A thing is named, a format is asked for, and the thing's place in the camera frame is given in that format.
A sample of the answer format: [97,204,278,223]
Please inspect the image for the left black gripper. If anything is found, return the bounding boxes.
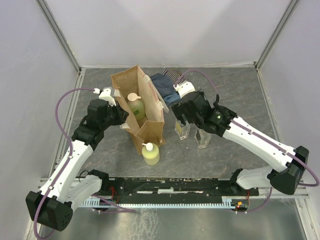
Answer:
[100,100,130,130]

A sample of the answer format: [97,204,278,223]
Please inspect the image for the clear bottle yellow label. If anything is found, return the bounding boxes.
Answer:
[174,120,191,140]

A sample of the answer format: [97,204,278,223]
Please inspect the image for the green bottle with pump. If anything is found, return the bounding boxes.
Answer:
[127,92,146,121]

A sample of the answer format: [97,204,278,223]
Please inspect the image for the brown canvas bag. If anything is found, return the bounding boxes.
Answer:
[110,65,166,155]

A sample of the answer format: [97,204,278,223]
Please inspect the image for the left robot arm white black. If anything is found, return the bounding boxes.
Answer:
[25,99,129,232]

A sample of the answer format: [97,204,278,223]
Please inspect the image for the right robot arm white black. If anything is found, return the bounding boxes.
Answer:
[171,91,309,196]

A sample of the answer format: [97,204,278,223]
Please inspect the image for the light blue folded cloth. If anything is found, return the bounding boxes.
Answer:
[163,92,181,107]

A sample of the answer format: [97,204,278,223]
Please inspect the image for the clear bottle black label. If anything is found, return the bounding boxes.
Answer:
[194,128,212,149]

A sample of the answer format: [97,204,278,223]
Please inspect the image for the dark blue folded cloth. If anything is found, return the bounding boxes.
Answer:
[150,73,176,98]

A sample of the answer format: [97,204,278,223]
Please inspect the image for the striped folded cloth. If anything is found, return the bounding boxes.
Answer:
[161,68,186,85]

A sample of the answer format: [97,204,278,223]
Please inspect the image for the yellow bottle white cap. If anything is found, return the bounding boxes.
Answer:
[142,142,160,166]

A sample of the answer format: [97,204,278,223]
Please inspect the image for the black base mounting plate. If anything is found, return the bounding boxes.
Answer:
[98,177,259,205]

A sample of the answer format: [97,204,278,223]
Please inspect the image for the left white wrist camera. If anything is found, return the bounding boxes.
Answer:
[93,87,121,107]

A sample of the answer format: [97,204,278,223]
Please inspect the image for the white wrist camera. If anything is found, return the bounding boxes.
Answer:
[93,87,121,107]
[174,81,196,99]

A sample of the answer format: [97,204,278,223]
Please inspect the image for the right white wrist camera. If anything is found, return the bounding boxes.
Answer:
[174,81,196,99]

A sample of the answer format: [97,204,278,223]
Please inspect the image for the white slotted cable duct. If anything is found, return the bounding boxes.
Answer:
[74,197,248,209]

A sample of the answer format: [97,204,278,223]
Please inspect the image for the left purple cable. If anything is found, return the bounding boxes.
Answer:
[33,87,137,238]

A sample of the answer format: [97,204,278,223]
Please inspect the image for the purple cable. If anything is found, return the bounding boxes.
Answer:
[176,69,320,215]
[33,87,137,238]

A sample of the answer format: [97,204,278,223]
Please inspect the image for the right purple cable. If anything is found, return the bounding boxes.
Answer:
[176,69,320,215]

